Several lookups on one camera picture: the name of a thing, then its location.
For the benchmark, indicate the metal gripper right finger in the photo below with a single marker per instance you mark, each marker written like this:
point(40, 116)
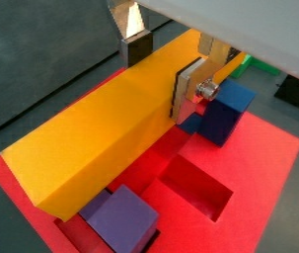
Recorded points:
point(199, 78)

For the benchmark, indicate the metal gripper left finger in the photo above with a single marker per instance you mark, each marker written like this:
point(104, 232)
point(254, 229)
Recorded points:
point(135, 36)

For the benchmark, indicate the yellow rectangular bar block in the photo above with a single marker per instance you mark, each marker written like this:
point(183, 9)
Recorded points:
point(72, 156)

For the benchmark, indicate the red insertion board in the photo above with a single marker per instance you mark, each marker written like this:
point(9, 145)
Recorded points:
point(214, 192)

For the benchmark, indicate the dark blue U-shaped block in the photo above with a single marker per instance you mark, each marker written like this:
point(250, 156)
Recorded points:
point(222, 115)

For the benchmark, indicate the green zigzag block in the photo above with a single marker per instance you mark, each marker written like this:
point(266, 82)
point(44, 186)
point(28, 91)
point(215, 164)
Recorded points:
point(251, 61)

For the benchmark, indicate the black stepped block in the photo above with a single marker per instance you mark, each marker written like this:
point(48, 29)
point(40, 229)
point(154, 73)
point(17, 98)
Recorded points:
point(287, 91)

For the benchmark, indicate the purple U-shaped block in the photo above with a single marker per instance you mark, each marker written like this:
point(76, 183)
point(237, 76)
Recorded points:
point(123, 219)

